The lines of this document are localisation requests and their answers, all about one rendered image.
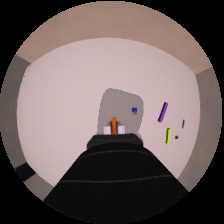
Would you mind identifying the purple rod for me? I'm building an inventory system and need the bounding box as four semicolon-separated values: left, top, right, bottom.
158;102;168;122

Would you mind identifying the lime green rod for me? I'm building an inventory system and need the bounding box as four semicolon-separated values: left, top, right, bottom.
165;128;171;144

